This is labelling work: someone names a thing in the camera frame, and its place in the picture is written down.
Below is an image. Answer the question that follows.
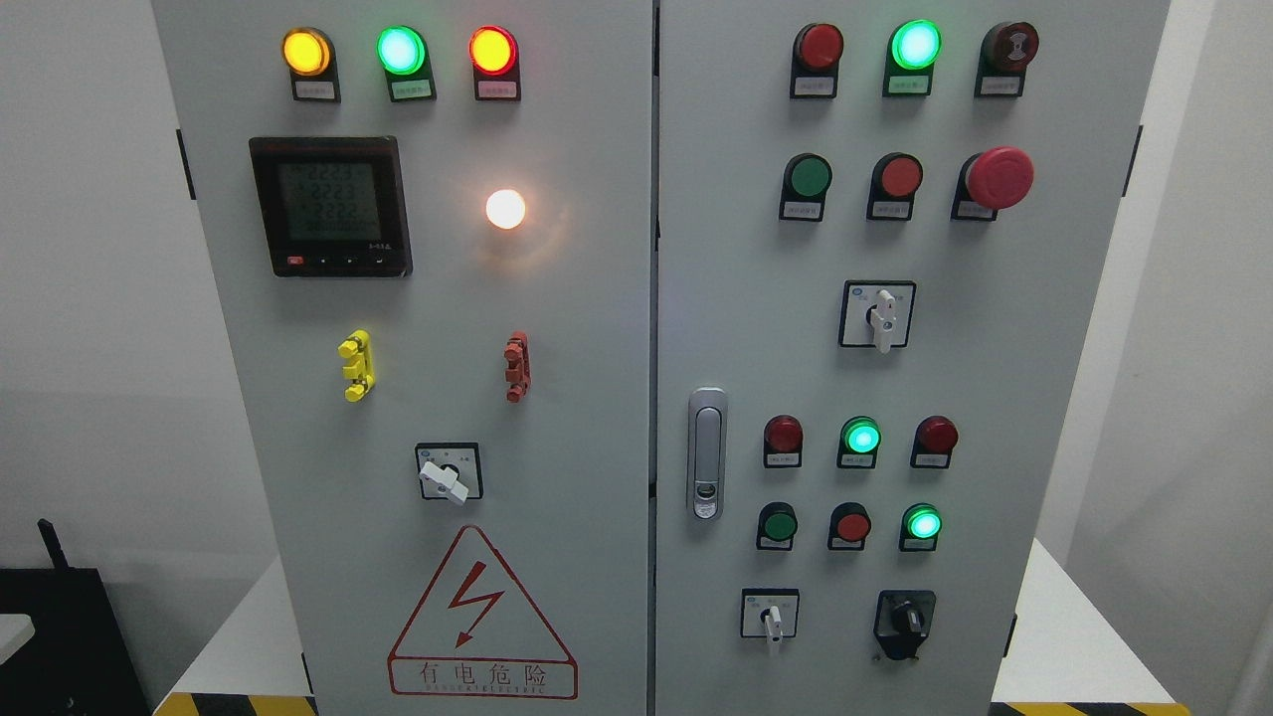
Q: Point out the silver door handle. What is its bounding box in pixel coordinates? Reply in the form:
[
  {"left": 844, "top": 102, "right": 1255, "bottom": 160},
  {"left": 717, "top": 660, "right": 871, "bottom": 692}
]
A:
[{"left": 687, "top": 387, "right": 728, "bottom": 520}]

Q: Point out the grey cabinet door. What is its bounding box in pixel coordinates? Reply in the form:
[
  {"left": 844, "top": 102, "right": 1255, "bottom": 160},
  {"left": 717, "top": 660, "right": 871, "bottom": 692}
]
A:
[
  {"left": 651, "top": 1, "right": 1169, "bottom": 715},
  {"left": 153, "top": 1, "right": 654, "bottom": 715}
]

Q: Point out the red terminal block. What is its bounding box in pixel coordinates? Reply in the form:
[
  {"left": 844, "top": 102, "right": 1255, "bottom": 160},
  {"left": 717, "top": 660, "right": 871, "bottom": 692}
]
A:
[{"left": 503, "top": 330, "right": 532, "bottom": 404}]

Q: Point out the red indicator light middle left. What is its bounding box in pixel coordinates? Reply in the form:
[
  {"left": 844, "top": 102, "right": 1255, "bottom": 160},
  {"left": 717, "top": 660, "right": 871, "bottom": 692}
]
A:
[{"left": 763, "top": 414, "right": 805, "bottom": 468}]

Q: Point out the red indicator light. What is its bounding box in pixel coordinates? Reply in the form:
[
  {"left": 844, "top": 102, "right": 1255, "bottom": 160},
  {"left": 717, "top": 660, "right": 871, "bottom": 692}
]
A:
[
  {"left": 468, "top": 25, "right": 521, "bottom": 101},
  {"left": 791, "top": 22, "right": 844, "bottom": 99},
  {"left": 910, "top": 414, "right": 960, "bottom": 468},
  {"left": 763, "top": 414, "right": 805, "bottom": 468}
]

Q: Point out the white glowing indicator light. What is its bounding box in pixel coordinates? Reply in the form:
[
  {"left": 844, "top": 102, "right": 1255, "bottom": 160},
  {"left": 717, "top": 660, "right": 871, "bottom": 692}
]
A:
[{"left": 482, "top": 189, "right": 527, "bottom": 231}]

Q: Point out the green push button lower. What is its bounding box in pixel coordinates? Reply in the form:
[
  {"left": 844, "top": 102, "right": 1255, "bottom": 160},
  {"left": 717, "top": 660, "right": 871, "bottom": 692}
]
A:
[{"left": 755, "top": 499, "right": 799, "bottom": 550}]

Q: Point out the green push button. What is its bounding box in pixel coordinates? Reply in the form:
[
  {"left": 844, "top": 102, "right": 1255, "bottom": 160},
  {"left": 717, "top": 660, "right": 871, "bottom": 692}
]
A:
[
  {"left": 779, "top": 152, "right": 833, "bottom": 222},
  {"left": 755, "top": 499, "right": 799, "bottom": 550}
]

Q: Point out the green indicator light middle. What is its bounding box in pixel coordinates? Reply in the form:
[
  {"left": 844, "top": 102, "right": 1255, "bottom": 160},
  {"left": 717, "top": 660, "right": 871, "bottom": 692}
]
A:
[{"left": 836, "top": 417, "right": 881, "bottom": 468}]

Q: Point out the green indicator light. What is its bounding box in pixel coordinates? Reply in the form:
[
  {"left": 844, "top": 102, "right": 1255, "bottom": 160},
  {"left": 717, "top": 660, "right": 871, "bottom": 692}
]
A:
[
  {"left": 836, "top": 417, "right": 881, "bottom": 468},
  {"left": 897, "top": 502, "right": 943, "bottom": 553},
  {"left": 881, "top": 18, "right": 943, "bottom": 96},
  {"left": 376, "top": 25, "right": 435, "bottom": 101}
]

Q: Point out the green push button upper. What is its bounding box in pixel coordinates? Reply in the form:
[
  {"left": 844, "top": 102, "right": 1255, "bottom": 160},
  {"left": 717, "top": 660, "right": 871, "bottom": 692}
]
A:
[{"left": 779, "top": 152, "right": 833, "bottom": 222}]

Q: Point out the red push button lower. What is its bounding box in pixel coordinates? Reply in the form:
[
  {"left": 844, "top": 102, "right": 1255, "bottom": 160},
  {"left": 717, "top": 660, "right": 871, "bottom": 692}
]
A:
[{"left": 826, "top": 502, "right": 872, "bottom": 550}]

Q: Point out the red push button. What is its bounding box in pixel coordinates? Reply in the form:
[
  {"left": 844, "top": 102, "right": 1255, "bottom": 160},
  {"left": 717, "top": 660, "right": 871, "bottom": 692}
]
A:
[
  {"left": 864, "top": 152, "right": 924, "bottom": 220},
  {"left": 826, "top": 502, "right": 872, "bottom": 550}
]

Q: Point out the yellow terminal block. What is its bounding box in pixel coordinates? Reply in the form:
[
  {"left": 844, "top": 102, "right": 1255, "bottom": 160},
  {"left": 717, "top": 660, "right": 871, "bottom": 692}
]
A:
[{"left": 337, "top": 329, "right": 376, "bottom": 403}]

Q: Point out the red indicator light middle right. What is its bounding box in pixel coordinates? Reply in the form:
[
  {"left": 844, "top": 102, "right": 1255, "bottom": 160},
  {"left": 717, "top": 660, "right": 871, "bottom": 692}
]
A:
[{"left": 910, "top": 414, "right": 960, "bottom": 468}]

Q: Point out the red push button upper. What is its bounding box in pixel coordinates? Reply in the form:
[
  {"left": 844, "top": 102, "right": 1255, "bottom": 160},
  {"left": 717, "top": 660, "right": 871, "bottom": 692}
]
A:
[{"left": 864, "top": 152, "right": 924, "bottom": 220}]

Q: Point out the red electric warning sticker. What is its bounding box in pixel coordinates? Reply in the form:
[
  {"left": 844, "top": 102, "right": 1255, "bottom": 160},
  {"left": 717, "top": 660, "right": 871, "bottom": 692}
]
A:
[{"left": 387, "top": 525, "right": 579, "bottom": 701}]

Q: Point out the green indicator light lower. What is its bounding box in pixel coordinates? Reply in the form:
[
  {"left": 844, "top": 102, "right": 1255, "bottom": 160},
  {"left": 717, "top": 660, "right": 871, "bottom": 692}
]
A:
[{"left": 897, "top": 502, "right": 943, "bottom": 553}]

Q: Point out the red indicator light top left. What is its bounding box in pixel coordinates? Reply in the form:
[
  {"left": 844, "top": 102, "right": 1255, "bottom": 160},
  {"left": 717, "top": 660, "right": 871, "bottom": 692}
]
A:
[{"left": 468, "top": 25, "right": 521, "bottom": 101}]

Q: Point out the black digital power meter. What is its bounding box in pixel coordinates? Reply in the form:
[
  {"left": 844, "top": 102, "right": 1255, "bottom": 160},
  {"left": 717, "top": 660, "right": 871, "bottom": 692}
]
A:
[{"left": 250, "top": 135, "right": 412, "bottom": 276}]

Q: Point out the red indicator light top right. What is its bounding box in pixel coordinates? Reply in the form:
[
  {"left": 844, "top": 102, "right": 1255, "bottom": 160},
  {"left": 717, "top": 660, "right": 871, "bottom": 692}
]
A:
[{"left": 791, "top": 22, "right": 844, "bottom": 99}]

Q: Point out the green indicator light top left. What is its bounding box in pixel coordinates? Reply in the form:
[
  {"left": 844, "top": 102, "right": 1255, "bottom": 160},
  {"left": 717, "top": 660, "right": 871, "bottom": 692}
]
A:
[{"left": 376, "top": 25, "right": 435, "bottom": 101}]

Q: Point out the red emergency stop button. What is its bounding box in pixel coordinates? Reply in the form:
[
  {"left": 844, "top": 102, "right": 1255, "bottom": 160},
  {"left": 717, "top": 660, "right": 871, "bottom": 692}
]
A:
[{"left": 951, "top": 145, "right": 1035, "bottom": 222}]

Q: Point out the green indicator light top right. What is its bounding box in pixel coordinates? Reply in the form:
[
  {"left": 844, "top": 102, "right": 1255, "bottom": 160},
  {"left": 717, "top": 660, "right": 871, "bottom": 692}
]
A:
[{"left": 881, "top": 18, "right": 943, "bottom": 96}]

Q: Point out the yellow indicator light top left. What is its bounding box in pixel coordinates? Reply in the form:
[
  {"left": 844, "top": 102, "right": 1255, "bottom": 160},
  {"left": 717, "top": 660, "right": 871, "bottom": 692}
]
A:
[{"left": 280, "top": 27, "right": 340, "bottom": 103}]

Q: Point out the dark red buzzer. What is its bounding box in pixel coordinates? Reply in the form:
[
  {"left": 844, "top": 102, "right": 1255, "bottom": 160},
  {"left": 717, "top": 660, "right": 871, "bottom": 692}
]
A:
[{"left": 975, "top": 20, "right": 1037, "bottom": 98}]

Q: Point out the black box at left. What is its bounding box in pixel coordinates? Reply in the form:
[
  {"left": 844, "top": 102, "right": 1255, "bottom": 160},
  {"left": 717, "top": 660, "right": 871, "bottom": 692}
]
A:
[{"left": 1, "top": 519, "right": 151, "bottom": 715}]

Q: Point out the white selector switch left door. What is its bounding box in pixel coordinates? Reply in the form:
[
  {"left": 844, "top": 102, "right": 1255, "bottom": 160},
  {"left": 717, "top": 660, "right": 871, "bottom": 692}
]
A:
[{"left": 414, "top": 443, "right": 482, "bottom": 506}]

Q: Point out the white selector switch upper right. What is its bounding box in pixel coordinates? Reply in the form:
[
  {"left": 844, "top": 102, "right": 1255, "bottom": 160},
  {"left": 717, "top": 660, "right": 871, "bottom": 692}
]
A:
[{"left": 838, "top": 279, "right": 917, "bottom": 354}]

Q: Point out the white selector switch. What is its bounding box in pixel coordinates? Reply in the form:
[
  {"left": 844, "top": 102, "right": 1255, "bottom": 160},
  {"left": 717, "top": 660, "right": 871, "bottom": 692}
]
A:
[
  {"left": 738, "top": 589, "right": 801, "bottom": 656},
  {"left": 838, "top": 279, "right": 917, "bottom": 354}
]

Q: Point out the white selector switch lower right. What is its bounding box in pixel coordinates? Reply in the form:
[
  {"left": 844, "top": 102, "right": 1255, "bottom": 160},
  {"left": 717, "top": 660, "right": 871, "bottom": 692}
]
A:
[{"left": 738, "top": 589, "right": 801, "bottom": 656}]

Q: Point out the black rotary selector switch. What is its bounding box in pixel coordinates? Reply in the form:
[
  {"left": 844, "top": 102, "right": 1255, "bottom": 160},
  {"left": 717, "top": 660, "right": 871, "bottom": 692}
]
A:
[{"left": 873, "top": 590, "right": 937, "bottom": 660}]

